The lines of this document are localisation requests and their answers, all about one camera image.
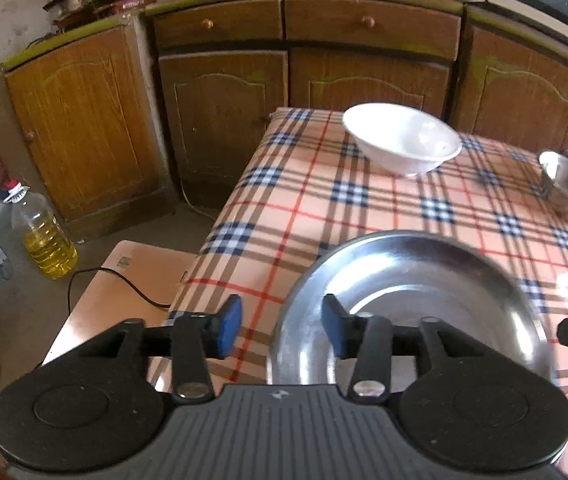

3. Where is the white shallow bowl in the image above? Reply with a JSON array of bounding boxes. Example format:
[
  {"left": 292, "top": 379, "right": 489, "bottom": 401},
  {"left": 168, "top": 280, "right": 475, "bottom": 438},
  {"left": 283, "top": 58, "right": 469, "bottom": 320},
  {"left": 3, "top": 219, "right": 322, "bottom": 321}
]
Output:
[{"left": 342, "top": 103, "right": 463, "bottom": 178}]

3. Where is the light wooden cabinet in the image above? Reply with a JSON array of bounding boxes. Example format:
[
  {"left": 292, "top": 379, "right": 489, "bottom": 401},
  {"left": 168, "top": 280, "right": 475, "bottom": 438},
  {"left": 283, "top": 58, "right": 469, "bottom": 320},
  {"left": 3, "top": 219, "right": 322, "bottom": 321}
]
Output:
[{"left": 0, "top": 12, "right": 175, "bottom": 241}]

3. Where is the wooden cabinet with drawers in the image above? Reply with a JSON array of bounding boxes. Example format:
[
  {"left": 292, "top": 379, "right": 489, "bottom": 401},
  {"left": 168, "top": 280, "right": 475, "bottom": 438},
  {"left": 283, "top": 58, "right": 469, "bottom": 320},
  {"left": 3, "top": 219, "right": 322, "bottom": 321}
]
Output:
[{"left": 146, "top": 0, "right": 465, "bottom": 211}]

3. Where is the plaid tablecloth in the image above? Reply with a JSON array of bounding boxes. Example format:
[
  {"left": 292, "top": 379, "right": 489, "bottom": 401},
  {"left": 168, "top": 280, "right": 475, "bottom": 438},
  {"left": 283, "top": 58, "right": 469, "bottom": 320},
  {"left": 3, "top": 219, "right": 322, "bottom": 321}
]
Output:
[{"left": 146, "top": 106, "right": 568, "bottom": 476}]

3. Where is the wooden two-door cabinet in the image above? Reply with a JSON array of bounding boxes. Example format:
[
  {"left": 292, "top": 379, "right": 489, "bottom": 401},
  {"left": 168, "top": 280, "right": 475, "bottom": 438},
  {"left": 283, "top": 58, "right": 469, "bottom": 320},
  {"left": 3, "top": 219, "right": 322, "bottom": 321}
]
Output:
[{"left": 451, "top": 5, "right": 568, "bottom": 166}]

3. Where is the cooking oil bottle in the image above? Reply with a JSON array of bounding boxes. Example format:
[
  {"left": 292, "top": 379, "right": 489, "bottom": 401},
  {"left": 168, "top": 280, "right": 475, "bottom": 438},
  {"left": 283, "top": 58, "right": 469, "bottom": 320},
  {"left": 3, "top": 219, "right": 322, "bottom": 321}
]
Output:
[{"left": 10, "top": 178, "right": 79, "bottom": 281}]

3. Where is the small steel plate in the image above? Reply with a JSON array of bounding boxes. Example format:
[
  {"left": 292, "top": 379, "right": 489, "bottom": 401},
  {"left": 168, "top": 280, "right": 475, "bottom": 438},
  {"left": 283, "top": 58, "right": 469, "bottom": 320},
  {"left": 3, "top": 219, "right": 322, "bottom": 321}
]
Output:
[{"left": 309, "top": 255, "right": 535, "bottom": 386}]

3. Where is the small dark pot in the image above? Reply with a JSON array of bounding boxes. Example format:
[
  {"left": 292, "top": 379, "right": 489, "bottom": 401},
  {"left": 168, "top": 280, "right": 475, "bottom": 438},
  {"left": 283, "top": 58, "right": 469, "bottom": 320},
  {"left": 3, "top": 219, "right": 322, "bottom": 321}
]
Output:
[{"left": 44, "top": 0, "right": 94, "bottom": 23}]

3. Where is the large steel plate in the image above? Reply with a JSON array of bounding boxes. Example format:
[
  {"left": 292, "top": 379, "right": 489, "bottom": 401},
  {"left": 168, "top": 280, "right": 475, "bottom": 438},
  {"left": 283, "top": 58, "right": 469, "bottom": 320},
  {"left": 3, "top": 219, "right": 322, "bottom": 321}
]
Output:
[{"left": 267, "top": 230, "right": 557, "bottom": 386}]

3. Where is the red induction cooker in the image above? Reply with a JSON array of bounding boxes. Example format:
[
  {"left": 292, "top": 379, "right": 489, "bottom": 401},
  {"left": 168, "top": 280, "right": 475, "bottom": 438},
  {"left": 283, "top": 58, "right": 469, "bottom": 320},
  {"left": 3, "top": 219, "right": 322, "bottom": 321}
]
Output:
[{"left": 91, "top": 0, "right": 157, "bottom": 16}]

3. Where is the cardboard box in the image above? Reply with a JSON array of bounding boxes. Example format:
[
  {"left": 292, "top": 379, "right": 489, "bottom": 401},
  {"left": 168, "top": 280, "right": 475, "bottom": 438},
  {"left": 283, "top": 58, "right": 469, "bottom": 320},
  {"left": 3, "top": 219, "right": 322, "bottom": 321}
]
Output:
[{"left": 41, "top": 240, "right": 199, "bottom": 371}]

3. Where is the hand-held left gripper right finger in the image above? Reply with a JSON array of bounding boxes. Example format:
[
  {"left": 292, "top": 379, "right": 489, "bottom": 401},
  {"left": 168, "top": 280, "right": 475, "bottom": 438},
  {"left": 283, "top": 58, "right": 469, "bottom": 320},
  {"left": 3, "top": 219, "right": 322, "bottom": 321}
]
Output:
[{"left": 323, "top": 294, "right": 471, "bottom": 404}]

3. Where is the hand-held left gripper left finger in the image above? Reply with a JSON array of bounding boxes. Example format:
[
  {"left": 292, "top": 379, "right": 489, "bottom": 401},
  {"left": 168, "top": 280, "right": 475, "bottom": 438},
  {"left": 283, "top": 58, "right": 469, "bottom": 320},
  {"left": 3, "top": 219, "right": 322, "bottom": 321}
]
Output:
[{"left": 96, "top": 294, "right": 243, "bottom": 406}]

